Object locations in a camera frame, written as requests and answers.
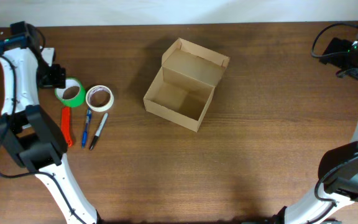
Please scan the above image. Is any beige masking tape roll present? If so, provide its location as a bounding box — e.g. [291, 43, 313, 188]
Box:
[85, 85, 114, 112]

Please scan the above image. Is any brown cardboard box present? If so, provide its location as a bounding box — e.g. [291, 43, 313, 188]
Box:
[143, 38, 230, 132]

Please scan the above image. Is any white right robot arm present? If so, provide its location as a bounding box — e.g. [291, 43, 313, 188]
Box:
[265, 26, 358, 223]

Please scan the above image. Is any green tape roll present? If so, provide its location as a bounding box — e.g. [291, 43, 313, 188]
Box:
[55, 78, 86, 108]

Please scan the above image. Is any black marker pen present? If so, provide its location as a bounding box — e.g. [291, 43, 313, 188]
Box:
[89, 113, 109, 151]

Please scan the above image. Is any red utility knife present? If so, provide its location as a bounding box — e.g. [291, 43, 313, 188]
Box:
[60, 107, 73, 147]

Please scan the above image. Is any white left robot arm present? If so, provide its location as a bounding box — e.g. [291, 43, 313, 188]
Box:
[0, 21, 102, 223]

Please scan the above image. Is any blue pen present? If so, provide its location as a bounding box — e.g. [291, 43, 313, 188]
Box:
[81, 108, 92, 148]

